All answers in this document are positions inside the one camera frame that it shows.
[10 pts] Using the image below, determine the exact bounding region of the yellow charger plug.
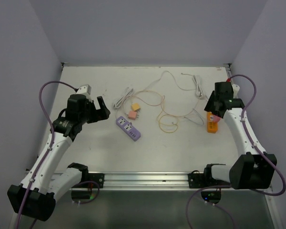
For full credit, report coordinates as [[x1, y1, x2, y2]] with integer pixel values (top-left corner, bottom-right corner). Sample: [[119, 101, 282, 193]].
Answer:
[[131, 103, 141, 112]]

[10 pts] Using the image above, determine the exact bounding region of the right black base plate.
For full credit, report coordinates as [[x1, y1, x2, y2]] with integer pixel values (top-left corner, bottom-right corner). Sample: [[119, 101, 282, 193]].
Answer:
[[187, 170, 220, 189]]

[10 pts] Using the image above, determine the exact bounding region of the purple strip white power cord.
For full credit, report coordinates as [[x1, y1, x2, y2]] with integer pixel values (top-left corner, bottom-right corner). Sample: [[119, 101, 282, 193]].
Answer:
[[113, 87, 134, 119]]

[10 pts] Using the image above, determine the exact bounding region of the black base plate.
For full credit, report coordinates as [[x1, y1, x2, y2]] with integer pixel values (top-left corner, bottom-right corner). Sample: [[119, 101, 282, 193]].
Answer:
[[73, 173, 105, 188], [187, 170, 220, 189]]

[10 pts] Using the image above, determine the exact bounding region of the pink charger plug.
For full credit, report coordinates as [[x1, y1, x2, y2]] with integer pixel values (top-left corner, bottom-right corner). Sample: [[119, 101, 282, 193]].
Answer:
[[128, 111, 139, 120]]

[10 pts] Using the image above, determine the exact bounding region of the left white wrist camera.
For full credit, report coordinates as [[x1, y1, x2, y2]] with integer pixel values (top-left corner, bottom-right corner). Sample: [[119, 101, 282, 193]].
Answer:
[[76, 84, 92, 98]]

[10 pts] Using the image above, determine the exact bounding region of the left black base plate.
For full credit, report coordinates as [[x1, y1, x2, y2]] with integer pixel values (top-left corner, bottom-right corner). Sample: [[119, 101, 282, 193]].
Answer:
[[73, 173, 105, 188]]

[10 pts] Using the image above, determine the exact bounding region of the yellow usb cable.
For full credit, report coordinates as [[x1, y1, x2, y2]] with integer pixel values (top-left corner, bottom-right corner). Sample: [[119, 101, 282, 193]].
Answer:
[[133, 90, 180, 133]]

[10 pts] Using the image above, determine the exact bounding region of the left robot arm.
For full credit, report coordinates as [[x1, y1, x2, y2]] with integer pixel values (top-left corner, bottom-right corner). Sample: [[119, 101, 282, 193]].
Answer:
[[7, 94, 110, 221]]

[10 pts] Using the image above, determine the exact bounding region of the orange strip white power cord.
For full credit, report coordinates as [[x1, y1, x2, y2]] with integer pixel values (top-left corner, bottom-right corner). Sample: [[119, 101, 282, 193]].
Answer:
[[192, 74, 207, 100]]

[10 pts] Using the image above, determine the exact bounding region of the aluminium mounting rail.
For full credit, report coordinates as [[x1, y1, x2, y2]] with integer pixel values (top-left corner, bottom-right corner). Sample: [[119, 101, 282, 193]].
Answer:
[[21, 170, 272, 191]]

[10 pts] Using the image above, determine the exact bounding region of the pink usb cable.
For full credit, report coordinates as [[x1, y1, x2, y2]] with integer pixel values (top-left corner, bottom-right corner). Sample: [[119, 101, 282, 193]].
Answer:
[[133, 73, 208, 120]]

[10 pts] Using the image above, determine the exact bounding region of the pink plug on orange strip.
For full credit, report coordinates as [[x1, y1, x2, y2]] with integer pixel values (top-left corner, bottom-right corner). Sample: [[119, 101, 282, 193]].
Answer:
[[210, 114, 221, 123]]

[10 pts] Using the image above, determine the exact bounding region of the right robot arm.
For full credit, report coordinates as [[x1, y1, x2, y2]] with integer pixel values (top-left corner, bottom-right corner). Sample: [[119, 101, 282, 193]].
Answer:
[[203, 82, 277, 189]]

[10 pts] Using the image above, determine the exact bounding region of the white usb cable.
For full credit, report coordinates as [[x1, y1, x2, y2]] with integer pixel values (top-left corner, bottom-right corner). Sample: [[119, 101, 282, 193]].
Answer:
[[139, 70, 197, 93]]

